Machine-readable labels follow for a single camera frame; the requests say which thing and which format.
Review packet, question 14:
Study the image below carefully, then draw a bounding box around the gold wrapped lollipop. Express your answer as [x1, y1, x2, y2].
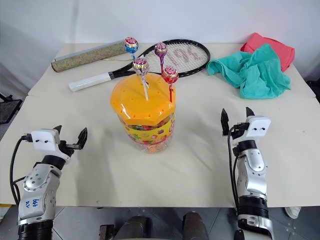
[132, 57, 151, 102]

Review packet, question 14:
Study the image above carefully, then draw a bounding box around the black mesh chair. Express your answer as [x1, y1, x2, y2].
[0, 92, 23, 125]

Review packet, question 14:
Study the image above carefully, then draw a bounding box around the orange plastic lollipop jar lid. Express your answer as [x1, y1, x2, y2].
[109, 72, 177, 126]

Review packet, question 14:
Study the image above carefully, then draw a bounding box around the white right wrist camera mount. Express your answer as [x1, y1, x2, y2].
[231, 115, 272, 148]

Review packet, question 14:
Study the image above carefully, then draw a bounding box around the black tennis racket white grip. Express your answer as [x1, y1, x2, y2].
[68, 38, 211, 93]

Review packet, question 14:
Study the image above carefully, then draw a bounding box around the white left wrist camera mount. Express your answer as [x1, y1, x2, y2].
[31, 128, 72, 161]

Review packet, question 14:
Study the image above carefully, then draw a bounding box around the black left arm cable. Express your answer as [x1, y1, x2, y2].
[9, 134, 34, 206]

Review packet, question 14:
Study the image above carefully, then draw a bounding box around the purple wrapped lollipop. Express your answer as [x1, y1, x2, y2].
[153, 42, 168, 76]

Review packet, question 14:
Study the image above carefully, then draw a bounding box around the dark rounded shape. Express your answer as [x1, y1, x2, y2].
[117, 215, 154, 240]
[182, 211, 209, 240]

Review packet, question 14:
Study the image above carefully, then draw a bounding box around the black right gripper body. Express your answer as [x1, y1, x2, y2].
[228, 121, 251, 141]

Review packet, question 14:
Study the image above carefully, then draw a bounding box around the clear plastic candy jar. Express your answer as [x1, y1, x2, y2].
[116, 111, 176, 154]

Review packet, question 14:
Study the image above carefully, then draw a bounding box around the coral red cloth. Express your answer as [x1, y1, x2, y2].
[240, 32, 296, 73]

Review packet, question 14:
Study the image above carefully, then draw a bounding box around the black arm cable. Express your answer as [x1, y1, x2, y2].
[9, 134, 34, 206]
[226, 124, 241, 214]

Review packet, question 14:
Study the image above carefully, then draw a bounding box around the speckled brown rolled mat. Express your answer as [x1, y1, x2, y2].
[50, 40, 126, 74]

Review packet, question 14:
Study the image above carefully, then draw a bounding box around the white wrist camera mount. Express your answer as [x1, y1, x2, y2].
[231, 115, 272, 148]
[31, 128, 72, 161]

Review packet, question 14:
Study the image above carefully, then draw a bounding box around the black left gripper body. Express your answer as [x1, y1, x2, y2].
[58, 139, 81, 157]

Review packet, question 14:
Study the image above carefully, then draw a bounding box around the blue wrapped lollipop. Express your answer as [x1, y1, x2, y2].
[123, 36, 140, 61]

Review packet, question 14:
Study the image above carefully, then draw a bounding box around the white shoe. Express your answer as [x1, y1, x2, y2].
[284, 206, 302, 220]

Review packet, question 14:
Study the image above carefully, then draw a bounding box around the teal cloth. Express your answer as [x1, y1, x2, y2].
[206, 43, 292, 100]

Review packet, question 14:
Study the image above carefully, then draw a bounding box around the red wrapped lollipop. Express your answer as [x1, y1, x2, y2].
[161, 66, 180, 103]

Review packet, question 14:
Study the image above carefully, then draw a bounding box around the rusty brown metal block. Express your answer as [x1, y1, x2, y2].
[99, 224, 114, 240]

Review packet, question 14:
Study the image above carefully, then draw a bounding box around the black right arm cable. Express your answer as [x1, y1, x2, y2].
[226, 124, 241, 214]

